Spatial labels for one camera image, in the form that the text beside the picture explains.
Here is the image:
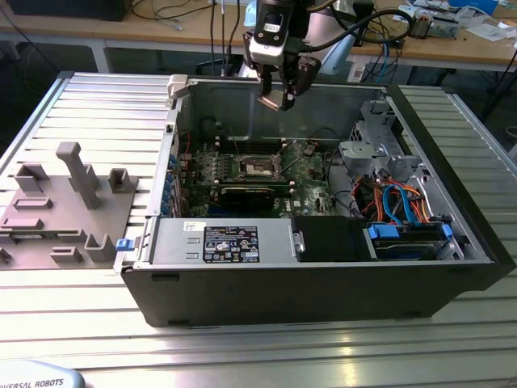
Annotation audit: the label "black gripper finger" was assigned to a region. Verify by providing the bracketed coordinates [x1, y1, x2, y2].
[280, 55, 323, 112]
[242, 34, 275, 98]

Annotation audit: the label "silver CPU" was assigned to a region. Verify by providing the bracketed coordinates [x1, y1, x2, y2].
[258, 89, 290, 111]

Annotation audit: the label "metal socket cover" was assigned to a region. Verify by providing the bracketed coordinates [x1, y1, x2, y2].
[274, 139, 310, 181]

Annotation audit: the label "metal locking lever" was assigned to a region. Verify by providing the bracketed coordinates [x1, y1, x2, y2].
[226, 124, 244, 161]

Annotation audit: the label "CPU socket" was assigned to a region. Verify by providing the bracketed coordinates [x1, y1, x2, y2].
[237, 153, 286, 182]

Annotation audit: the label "CPU cooler heatsink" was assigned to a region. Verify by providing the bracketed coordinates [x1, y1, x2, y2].
[406, 11, 435, 40]

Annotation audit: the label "grey case latch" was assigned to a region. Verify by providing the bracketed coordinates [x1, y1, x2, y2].
[166, 74, 191, 100]

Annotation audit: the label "grey metal drive cage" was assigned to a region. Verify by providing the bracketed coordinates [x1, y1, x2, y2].
[338, 139, 425, 179]

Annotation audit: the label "green motherboard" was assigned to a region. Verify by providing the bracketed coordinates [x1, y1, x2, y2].
[177, 139, 344, 219]

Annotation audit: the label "black graphics card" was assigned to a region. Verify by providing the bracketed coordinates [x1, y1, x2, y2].
[212, 182, 294, 212]

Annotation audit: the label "grey electronic device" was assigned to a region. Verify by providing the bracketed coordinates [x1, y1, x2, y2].
[428, 18, 461, 40]

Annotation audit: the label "wooden desk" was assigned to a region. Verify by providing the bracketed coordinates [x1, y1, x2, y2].
[347, 0, 517, 74]
[0, 0, 251, 74]

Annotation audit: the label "blue expansion card retainer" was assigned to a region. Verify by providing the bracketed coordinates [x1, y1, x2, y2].
[159, 153, 179, 215]

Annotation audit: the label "blue disk carrier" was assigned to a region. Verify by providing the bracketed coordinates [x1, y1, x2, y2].
[361, 221, 453, 262]

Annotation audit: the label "blue cardboard box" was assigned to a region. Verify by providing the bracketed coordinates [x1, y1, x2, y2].
[448, 0, 500, 15]

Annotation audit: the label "grey power supply unit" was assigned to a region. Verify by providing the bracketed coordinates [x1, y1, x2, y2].
[139, 217, 305, 268]

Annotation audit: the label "white paper sheets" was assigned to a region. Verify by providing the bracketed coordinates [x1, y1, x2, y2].
[464, 22, 517, 44]

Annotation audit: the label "silver hard disk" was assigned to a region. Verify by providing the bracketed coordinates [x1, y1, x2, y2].
[373, 238, 441, 262]

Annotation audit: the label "black PC case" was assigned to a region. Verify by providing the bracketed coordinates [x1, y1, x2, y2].
[120, 74, 517, 328]

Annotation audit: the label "grey parts rack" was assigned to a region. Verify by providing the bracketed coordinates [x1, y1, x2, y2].
[0, 141, 141, 271]

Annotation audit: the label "pale blue teach pendant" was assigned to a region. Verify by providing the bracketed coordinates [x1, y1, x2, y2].
[0, 359, 87, 388]

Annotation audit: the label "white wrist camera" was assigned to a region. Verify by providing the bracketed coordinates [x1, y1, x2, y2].
[246, 0, 295, 66]

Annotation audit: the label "black camera cable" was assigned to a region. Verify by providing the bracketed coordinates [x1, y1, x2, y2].
[297, 7, 417, 54]

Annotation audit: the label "grey metal case bracket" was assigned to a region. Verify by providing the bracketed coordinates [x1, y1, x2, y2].
[350, 99, 401, 147]

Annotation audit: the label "orange wire bundle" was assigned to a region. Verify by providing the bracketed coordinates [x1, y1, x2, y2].
[355, 177, 385, 221]
[403, 185, 433, 223]

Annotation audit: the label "blue data wire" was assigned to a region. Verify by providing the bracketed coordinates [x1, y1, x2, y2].
[381, 183, 419, 227]

